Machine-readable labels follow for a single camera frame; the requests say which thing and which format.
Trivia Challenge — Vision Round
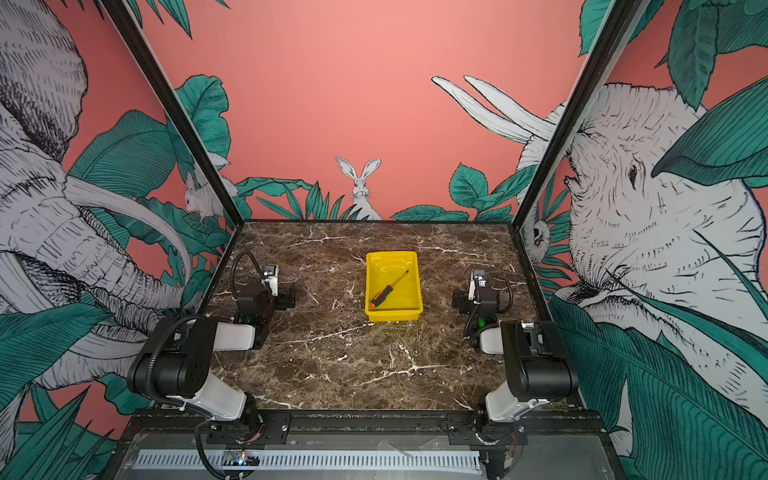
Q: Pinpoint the orange black screwdriver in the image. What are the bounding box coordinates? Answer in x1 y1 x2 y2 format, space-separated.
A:
369 270 409 309

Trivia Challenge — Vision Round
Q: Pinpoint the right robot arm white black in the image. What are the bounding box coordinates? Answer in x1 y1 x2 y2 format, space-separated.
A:
452 287 579 423

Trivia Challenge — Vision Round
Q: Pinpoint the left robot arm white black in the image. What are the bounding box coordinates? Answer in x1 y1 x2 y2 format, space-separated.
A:
127 285 296 443

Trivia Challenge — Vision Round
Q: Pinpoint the yellow plastic bin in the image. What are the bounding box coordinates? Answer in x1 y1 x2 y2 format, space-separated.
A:
365 251 423 323

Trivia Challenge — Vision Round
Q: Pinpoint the small green circuit board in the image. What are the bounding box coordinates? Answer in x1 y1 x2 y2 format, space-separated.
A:
221 450 261 470

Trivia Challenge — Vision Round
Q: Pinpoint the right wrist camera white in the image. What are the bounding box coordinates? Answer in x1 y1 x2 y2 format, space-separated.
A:
468 269 486 303

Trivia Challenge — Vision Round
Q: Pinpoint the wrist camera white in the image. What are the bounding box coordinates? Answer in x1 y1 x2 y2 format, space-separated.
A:
262 265 279 297
468 269 486 303

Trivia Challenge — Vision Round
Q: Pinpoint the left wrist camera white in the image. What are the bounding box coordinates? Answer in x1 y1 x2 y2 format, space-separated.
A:
262 265 279 297

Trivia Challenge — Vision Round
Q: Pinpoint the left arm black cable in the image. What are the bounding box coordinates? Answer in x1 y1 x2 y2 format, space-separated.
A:
230 249 266 296

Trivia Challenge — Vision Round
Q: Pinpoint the black mounting rail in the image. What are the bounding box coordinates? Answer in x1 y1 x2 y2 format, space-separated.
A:
128 409 607 448

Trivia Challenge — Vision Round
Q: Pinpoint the white slotted cable duct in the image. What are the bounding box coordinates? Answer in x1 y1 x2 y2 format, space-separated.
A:
130 449 483 473

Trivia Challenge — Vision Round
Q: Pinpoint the left black frame post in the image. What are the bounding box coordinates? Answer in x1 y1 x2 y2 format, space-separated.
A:
101 0 245 227

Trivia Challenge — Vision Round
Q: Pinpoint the black frame post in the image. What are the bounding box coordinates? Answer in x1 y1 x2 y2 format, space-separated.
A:
101 0 245 227
512 1 647 231

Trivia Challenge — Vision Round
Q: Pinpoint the right black frame post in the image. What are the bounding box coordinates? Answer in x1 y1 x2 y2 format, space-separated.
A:
512 1 647 231

